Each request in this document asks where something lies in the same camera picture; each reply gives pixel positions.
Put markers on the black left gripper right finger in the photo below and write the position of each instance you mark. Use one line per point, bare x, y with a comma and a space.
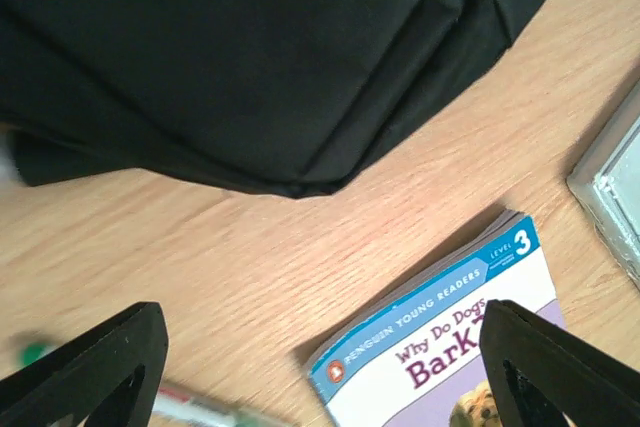
541, 375

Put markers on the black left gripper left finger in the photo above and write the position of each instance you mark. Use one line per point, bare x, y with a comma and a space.
108, 376

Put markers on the dog book Why Dogs Bark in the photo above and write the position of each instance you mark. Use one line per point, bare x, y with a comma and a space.
413, 359

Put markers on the grey plastic-wrapped notebook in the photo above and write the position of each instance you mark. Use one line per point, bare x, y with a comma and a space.
606, 184

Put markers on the black student bag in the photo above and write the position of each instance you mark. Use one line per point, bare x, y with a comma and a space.
287, 97

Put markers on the green-capped white marker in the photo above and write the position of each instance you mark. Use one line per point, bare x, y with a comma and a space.
184, 407

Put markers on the green glue stick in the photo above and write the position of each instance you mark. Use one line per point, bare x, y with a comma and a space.
33, 352

